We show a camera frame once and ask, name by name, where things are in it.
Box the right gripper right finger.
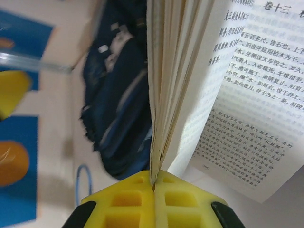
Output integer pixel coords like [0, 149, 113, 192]
[154, 170, 247, 228]

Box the aluminium corner post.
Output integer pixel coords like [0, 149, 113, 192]
[0, 51, 73, 75]

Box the blue stethoscope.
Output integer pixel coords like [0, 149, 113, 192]
[76, 164, 93, 206]

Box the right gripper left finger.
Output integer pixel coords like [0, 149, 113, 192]
[63, 170, 156, 228]

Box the navy blue backpack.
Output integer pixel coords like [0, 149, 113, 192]
[79, 0, 154, 181]

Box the brown paperback book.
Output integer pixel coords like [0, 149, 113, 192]
[145, 0, 304, 204]

